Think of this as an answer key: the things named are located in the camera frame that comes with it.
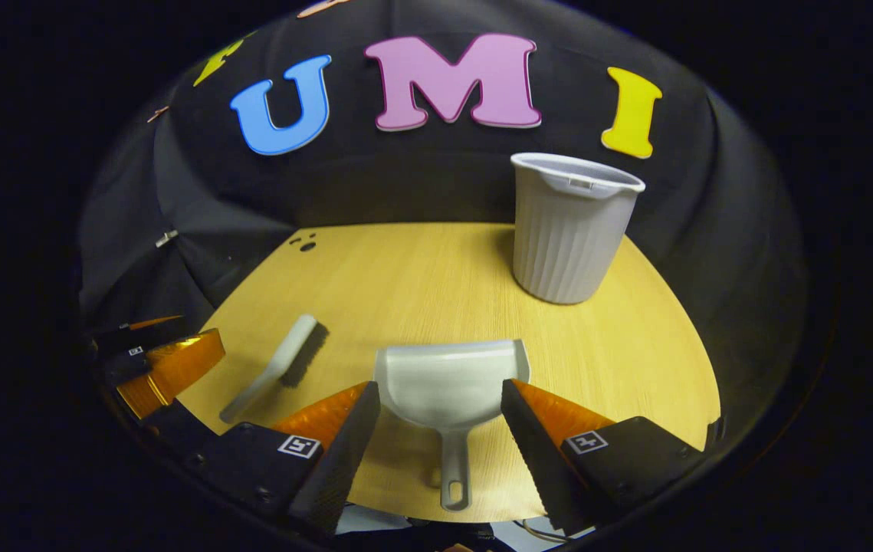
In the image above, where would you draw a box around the small grey broom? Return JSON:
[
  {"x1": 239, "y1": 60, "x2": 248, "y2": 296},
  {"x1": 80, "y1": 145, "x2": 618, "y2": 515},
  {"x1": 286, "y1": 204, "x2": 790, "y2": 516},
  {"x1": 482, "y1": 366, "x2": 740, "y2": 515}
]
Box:
[{"x1": 219, "y1": 314, "x2": 330, "y2": 425}]

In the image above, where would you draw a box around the white plastic dustpan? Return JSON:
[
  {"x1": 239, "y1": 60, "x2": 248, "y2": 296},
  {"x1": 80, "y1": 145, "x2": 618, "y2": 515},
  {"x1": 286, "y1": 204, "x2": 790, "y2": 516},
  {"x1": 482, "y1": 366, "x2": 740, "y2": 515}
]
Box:
[{"x1": 373, "y1": 339, "x2": 531, "y2": 512}]

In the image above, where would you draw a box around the white ribbed garbage bin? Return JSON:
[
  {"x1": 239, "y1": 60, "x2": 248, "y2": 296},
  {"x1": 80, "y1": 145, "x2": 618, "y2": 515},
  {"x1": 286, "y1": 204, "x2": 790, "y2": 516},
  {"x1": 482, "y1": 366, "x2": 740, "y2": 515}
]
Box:
[{"x1": 510, "y1": 152, "x2": 646, "y2": 305}]

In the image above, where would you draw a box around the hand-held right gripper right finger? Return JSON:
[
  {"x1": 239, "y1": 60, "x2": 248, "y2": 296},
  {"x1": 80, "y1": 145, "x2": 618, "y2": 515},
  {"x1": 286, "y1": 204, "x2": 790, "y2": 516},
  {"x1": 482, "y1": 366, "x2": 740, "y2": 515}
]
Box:
[{"x1": 500, "y1": 378, "x2": 705, "y2": 537}]

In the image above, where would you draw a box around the wooden desktop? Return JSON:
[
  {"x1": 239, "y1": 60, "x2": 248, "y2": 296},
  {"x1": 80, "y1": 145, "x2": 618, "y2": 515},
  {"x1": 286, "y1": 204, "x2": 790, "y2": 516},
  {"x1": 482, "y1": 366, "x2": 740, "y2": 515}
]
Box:
[{"x1": 176, "y1": 222, "x2": 722, "y2": 524}]

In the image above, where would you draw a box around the thin grey cable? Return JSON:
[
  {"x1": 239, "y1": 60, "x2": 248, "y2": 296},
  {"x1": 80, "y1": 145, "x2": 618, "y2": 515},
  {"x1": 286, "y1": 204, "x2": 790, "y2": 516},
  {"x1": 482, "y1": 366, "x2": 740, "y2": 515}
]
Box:
[{"x1": 519, "y1": 518, "x2": 571, "y2": 544}]

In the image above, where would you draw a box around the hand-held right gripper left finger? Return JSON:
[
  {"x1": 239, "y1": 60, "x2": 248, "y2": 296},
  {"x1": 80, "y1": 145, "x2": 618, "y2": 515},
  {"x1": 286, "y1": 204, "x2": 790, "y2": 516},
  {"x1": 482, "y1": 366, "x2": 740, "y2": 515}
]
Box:
[{"x1": 191, "y1": 381, "x2": 382, "y2": 537}]

